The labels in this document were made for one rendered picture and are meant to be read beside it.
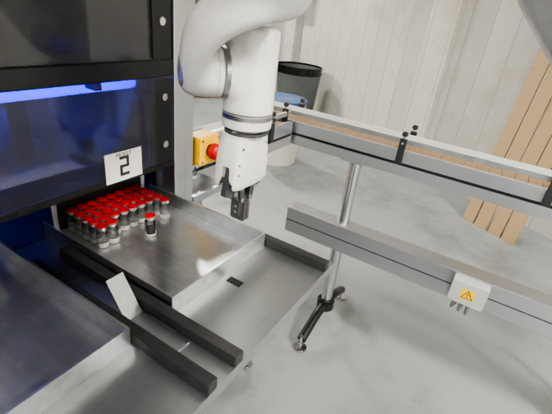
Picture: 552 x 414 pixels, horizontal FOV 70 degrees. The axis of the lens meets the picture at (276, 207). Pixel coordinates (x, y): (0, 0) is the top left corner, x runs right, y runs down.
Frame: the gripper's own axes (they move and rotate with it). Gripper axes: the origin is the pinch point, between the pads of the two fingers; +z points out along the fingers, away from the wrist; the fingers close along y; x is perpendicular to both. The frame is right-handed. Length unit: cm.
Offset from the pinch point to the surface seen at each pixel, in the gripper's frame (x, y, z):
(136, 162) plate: -23.0, 4.3, -3.6
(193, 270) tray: -2.3, 9.9, 10.1
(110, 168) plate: -23.0, 10.5, -3.8
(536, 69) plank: 41, -277, -17
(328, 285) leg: -8, -86, 75
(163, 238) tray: -14.3, 5.9, 10.1
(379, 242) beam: 9, -84, 44
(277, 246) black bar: 5.8, -6.0, 9.1
